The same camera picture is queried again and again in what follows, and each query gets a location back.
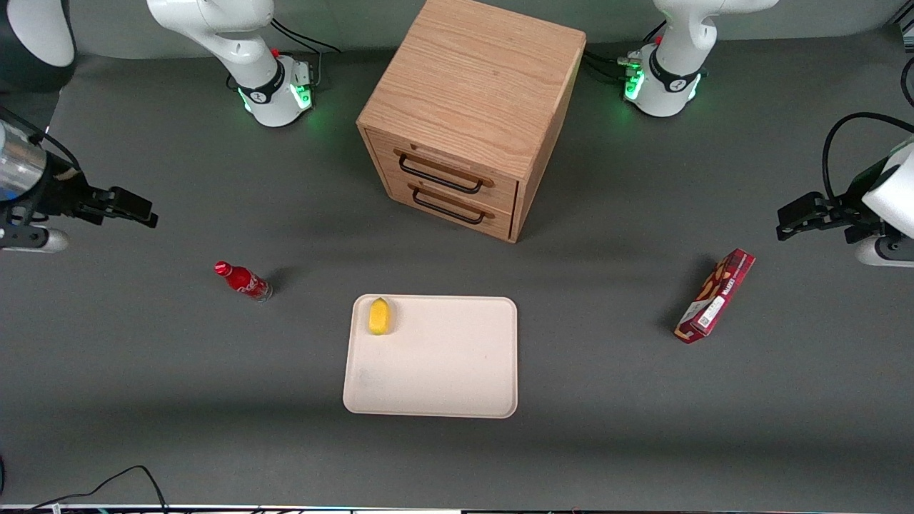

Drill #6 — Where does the red coke bottle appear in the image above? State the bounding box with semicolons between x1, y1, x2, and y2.
214;261;273;303

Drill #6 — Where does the black right arm base cable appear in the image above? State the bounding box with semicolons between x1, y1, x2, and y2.
270;18;342;88

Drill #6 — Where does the black left arm base cable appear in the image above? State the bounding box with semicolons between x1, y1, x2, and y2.
583;49;638;72
583;61;633;84

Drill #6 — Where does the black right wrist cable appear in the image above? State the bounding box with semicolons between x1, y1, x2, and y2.
0;107;81;173

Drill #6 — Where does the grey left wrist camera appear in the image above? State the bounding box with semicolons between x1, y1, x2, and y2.
855;236;914;268

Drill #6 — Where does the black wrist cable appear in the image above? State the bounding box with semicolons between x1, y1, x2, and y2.
0;107;81;173
821;111;914;201

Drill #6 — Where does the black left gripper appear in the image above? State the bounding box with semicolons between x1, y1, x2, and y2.
776;158;890;241

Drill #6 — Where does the wooden drawer cabinet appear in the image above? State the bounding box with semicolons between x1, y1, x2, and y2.
356;0;588;244

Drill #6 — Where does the thin black table edge cable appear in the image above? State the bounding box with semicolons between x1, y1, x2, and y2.
0;465;169;514

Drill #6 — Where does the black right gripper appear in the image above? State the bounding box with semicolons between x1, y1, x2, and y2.
29;157;159;229

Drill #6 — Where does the red cookie box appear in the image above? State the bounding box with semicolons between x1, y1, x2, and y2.
674;248;756;345

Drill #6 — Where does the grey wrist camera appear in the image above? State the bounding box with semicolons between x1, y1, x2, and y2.
855;236;914;268
0;227;70;254

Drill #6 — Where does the black arm base cable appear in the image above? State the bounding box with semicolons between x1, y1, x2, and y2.
583;49;638;72
270;18;342;88
583;61;633;84

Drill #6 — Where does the wooden drawer front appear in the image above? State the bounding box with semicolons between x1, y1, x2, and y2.
383;168;517;240
366;128;520;215

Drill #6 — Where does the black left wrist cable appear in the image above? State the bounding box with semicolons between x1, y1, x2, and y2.
821;111;914;201

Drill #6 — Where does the black metal drawer handle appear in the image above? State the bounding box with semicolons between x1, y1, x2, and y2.
398;153;493;195
412;184;494;226

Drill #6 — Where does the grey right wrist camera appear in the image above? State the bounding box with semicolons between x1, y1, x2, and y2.
0;227;70;254

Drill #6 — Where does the beige plastic tray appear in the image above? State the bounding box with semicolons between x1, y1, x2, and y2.
343;294;518;419

